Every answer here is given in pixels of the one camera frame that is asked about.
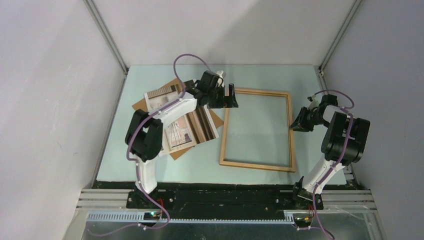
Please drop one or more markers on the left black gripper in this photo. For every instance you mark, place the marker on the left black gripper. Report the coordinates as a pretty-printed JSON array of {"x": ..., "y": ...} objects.
[{"x": 225, "y": 101}]

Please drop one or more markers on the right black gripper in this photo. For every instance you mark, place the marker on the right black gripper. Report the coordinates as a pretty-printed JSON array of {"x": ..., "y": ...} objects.
[{"x": 298, "y": 124}]

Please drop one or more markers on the photo print of window plant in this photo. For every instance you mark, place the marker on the photo print of window plant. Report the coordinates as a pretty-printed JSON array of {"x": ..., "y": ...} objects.
[{"x": 188, "y": 129}]

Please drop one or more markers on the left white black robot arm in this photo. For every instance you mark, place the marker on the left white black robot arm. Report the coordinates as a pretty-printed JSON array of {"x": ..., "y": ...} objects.
[{"x": 144, "y": 137}]

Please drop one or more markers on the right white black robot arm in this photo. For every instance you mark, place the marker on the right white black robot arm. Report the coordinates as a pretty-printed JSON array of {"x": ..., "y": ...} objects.
[{"x": 344, "y": 143}]

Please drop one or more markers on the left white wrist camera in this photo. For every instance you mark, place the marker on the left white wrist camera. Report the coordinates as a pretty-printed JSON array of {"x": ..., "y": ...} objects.
[{"x": 221, "y": 75}]

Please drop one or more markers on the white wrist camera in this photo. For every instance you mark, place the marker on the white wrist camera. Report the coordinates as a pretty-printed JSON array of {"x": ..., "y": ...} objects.
[
  {"x": 313, "y": 102},
  {"x": 221, "y": 75}
]

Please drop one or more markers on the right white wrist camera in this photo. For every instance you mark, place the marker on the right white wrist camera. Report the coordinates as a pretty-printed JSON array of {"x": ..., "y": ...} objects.
[{"x": 313, "y": 102}]

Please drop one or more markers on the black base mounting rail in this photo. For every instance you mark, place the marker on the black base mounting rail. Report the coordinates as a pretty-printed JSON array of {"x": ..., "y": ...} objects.
[{"x": 222, "y": 202}]

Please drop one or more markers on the aluminium extrusion frame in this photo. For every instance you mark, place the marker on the aluminium extrusion frame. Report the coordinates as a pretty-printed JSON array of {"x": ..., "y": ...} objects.
[{"x": 101, "y": 214}]

